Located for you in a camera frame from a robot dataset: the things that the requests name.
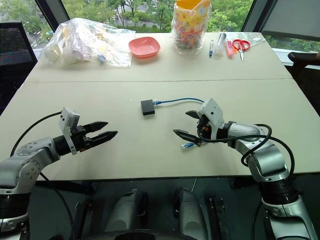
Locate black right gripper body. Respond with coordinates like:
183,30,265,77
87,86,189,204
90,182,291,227
196,116,213,146

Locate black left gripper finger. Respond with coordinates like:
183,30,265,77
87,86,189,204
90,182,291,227
83,121,109,134
87,130,118,149

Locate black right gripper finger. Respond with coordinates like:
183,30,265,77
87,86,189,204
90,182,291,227
172,129,203,147
185,110,201,120

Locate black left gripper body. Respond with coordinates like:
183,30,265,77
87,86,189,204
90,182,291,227
68,125,92,152

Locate small black box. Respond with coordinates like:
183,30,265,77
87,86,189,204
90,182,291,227
140,99,156,116

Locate clear plastic tube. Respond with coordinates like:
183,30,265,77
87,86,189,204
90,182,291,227
214,32,227,56

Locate grey robot right leg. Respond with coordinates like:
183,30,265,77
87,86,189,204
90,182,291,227
173,186,208,238

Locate grey robot leg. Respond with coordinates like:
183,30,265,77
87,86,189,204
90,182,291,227
103,189,150,236
173,186,208,238

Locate grey robot left leg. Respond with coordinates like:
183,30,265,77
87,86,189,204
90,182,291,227
103,189,150,236

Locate pink plastic bowl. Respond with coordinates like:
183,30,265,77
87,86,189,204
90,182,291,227
128,36,161,59

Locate clear plastic bag of items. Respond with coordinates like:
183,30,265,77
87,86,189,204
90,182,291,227
39,17,136,68

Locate bag of colourful candies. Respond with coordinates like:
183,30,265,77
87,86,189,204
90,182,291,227
170,4,207,57

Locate clear flat plastic sleeve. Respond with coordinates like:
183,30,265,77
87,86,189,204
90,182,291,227
223,31,268,48

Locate black mesh office chair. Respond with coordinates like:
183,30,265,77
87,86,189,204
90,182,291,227
0,21,38,116

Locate dark wooden chair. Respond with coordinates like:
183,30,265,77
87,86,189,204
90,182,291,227
287,51,320,101

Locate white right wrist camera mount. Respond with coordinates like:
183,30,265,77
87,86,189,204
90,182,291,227
195,97,225,140

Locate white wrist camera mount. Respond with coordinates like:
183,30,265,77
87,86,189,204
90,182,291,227
58,107,81,155
195,97,225,140

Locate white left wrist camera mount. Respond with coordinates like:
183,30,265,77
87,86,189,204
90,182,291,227
58,107,81,155

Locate blue Ethernet cable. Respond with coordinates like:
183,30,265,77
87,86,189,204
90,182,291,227
152,97,206,151

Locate red handled scissors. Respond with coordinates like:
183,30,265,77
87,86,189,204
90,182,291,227
232,38,251,62

